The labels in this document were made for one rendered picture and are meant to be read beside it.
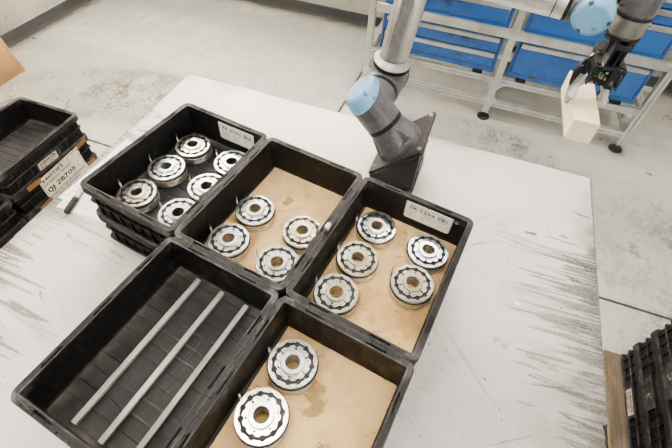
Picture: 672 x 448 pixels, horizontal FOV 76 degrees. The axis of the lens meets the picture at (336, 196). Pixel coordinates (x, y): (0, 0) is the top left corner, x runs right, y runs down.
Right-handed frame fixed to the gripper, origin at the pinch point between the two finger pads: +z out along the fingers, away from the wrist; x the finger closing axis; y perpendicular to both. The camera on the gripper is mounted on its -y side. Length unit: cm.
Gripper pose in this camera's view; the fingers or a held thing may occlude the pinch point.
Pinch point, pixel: (581, 101)
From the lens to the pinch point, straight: 134.7
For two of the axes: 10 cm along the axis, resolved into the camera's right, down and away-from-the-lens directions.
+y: -3.1, 7.0, -6.4
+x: 9.5, 2.6, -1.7
